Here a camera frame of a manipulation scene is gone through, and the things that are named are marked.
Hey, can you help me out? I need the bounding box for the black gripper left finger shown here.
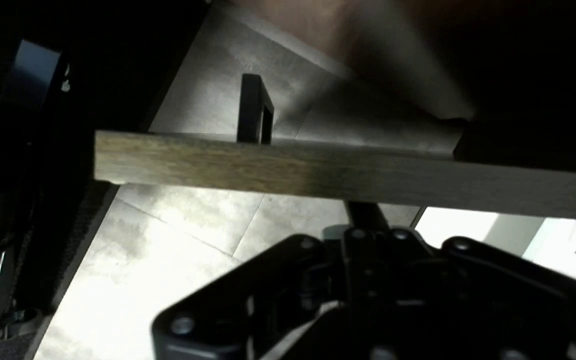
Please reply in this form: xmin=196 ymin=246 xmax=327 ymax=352
xmin=152 ymin=228 xmax=379 ymax=360

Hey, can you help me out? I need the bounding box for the black cabinet door handle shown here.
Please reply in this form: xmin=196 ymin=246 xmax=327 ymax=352
xmin=236 ymin=72 xmax=278 ymax=146

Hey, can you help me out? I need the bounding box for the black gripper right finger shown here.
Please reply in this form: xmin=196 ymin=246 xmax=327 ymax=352
xmin=374 ymin=226 xmax=576 ymax=360

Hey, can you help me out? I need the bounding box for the dark wood cabinet door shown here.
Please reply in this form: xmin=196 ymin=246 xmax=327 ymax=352
xmin=92 ymin=0 xmax=576 ymax=224

